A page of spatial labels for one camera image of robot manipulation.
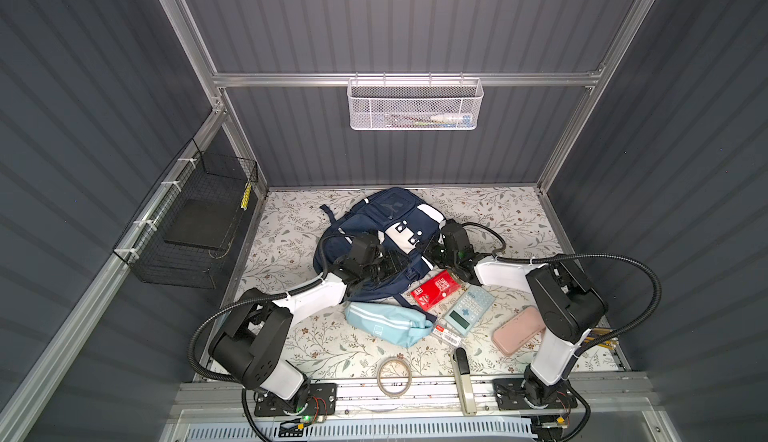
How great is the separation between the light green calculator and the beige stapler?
86 mm

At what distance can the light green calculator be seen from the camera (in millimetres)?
860

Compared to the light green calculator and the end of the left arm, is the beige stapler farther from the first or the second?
the end of the left arm

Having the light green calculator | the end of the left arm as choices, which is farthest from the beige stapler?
the end of the left arm

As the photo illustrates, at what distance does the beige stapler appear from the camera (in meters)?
0.72
